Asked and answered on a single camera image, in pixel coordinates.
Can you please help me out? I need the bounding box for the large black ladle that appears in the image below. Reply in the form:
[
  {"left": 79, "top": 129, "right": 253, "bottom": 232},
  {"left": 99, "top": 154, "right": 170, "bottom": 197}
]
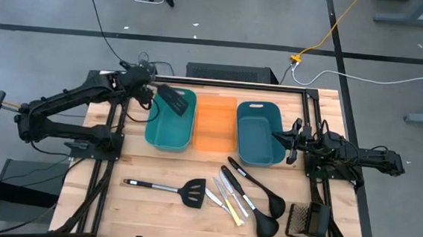
[{"left": 215, "top": 165, "right": 284, "bottom": 237}]

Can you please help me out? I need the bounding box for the slotted black spatula silver handle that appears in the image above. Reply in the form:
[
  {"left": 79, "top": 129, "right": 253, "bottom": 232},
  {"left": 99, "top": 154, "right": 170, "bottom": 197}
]
[{"left": 121, "top": 172, "right": 207, "bottom": 210}]

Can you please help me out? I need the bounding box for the black looped cable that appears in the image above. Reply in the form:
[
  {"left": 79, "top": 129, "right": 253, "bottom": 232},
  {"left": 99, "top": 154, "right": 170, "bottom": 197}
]
[{"left": 136, "top": 50, "right": 178, "bottom": 78}]

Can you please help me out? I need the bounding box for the green plastic bin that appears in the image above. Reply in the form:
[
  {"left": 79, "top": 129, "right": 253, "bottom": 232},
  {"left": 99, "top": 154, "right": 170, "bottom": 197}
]
[{"left": 143, "top": 85, "right": 199, "bottom": 154}]

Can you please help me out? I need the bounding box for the solid black spatula red mark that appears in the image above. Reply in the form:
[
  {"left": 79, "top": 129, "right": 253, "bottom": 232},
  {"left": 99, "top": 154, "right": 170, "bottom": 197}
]
[{"left": 150, "top": 82, "right": 191, "bottom": 119}]

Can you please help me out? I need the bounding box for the black aluminium rig frame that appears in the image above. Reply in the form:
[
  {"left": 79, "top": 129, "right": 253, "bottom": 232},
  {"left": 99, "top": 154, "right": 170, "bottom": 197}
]
[{"left": 51, "top": 67, "right": 377, "bottom": 237}]

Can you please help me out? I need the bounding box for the orange translucent plastic bin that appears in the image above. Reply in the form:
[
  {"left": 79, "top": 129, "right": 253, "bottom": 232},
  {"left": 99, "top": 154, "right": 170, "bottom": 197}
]
[{"left": 192, "top": 94, "right": 241, "bottom": 154}]

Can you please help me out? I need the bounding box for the small black ladle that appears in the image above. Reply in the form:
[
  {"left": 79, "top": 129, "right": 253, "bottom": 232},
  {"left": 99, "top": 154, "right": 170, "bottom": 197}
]
[{"left": 223, "top": 156, "right": 290, "bottom": 221}]

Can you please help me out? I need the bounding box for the grey metal cart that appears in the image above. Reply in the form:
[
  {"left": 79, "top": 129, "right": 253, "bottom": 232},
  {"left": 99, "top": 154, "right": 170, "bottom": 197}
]
[{"left": 0, "top": 157, "right": 71, "bottom": 236}]

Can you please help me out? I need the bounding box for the yellow extension cord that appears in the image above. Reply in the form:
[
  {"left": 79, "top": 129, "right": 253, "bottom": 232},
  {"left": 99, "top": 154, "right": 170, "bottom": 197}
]
[{"left": 289, "top": 0, "right": 363, "bottom": 68}]

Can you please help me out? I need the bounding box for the black computer case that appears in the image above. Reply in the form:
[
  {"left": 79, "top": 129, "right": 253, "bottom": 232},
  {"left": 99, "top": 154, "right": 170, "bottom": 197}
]
[{"left": 185, "top": 61, "right": 281, "bottom": 85}]

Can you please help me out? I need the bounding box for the black beam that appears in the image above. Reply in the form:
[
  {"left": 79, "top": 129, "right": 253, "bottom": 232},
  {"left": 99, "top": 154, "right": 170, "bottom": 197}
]
[{"left": 0, "top": 175, "right": 62, "bottom": 210}]

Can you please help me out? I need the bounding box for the long black hanging cable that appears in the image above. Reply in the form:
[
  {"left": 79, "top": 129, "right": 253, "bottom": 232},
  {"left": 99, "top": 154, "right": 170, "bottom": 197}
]
[{"left": 82, "top": 0, "right": 131, "bottom": 64}]

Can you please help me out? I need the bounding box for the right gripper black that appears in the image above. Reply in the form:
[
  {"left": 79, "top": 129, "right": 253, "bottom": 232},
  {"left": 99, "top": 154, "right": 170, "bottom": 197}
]
[{"left": 270, "top": 116, "right": 316, "bottom": 166}]

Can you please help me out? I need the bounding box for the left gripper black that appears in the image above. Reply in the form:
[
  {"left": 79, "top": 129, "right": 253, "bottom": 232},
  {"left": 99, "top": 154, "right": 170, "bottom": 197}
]
[{"left": 130, "top": 67, "right": 165, "bottom": 110}]

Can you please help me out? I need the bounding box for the silver table knife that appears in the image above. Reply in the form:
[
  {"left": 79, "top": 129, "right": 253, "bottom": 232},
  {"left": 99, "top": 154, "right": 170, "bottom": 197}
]
[
  {"left": 203, "top": 187, "right": 234, "bottom": 215},
  {"left": 215, "top": 170, "right": 254, "bottom": 219}
]

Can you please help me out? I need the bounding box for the blue plastic bin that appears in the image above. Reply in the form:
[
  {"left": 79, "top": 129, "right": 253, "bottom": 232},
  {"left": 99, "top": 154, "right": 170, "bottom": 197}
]
[{"left": 232, "top": 99, "right": 291, "bottom": 168}]

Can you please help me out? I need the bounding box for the gold handled table knife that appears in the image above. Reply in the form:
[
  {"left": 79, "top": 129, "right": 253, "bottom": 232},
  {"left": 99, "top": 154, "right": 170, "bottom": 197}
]
[{"left": 209, "top": 176, "right": 248, "bottom": 227}]

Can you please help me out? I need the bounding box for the yellow braided cable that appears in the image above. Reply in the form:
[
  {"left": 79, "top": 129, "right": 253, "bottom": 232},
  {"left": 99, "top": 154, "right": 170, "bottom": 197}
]
[{"left": 1, "top": 99, "right": 23, "bottom": 110}]

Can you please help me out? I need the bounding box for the white power cable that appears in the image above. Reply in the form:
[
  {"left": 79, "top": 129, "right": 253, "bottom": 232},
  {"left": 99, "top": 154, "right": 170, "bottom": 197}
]
[{"left": 290, "top": 59, "right": 423, "bottom": 95}]

